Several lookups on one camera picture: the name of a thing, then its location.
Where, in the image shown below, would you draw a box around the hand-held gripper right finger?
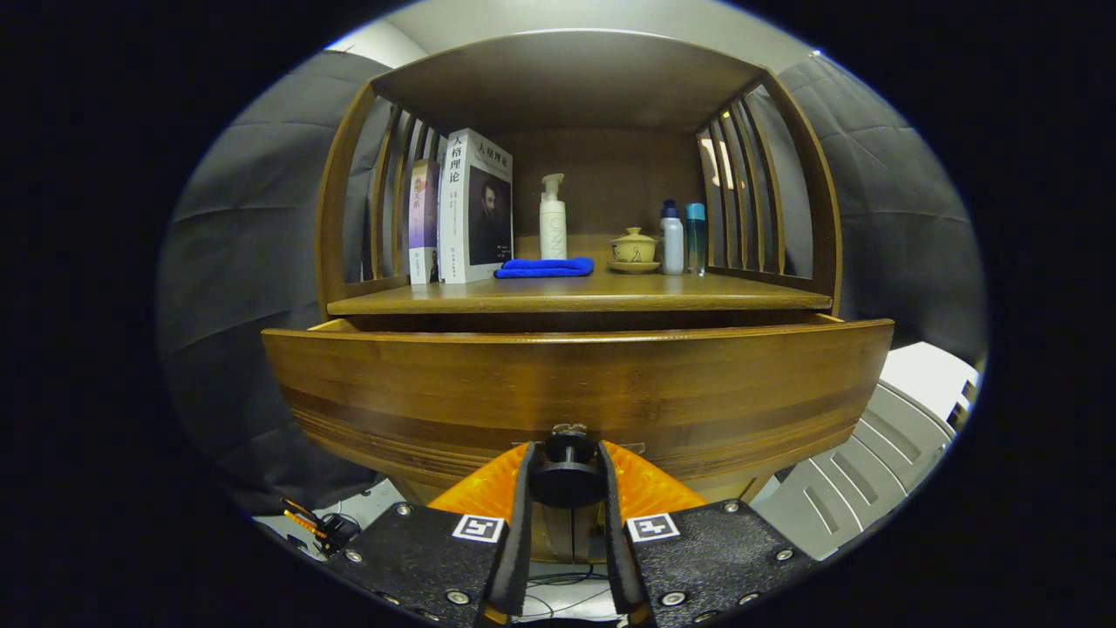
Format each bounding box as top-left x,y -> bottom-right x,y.
597,440 -> 820,627

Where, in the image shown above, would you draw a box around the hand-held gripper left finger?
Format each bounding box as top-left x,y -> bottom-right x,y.
327,440 -> 537,627

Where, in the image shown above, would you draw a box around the black drawer knob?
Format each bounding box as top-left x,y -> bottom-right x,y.
529,424 -> 607,510

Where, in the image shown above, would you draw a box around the wooden drawer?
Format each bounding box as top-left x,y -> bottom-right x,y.
262,316 -> 896,507

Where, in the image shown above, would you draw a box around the wooden cabinet door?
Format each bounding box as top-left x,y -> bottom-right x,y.
573,508 -> 604,563
532,508 -> 574,563

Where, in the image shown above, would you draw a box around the wooden countertop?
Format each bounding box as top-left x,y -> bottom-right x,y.
327,235 -> 834,317

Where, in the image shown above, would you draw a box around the wooden cabinet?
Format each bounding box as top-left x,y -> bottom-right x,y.
314,29 -> 844,563

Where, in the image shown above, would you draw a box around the orange black tool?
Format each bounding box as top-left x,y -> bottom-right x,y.
281,497 -> 360,556

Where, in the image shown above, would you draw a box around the blue folded cloth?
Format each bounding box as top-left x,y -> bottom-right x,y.
494,256 -> 595,280

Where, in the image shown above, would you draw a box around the yellow lidded teacup with saucer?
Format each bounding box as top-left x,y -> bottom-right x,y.
608,227 -> 662,275

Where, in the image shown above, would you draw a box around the white bottle with blue cap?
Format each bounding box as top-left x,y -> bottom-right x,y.
659,200 -> 685,276

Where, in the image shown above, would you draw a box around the teal transparent bottle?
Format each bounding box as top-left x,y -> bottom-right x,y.
684,202 -> 707,276

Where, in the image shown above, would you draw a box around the white pump bottle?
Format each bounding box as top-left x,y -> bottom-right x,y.
539,173 -> 568,261

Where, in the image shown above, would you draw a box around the white book with portrait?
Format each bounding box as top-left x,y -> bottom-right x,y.
439,128 -> 514,285

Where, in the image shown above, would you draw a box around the purple book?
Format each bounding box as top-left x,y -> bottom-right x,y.
408,159 -> 442,286

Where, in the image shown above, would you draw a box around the floor cables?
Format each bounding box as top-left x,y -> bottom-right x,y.
514,563 -> 616,622

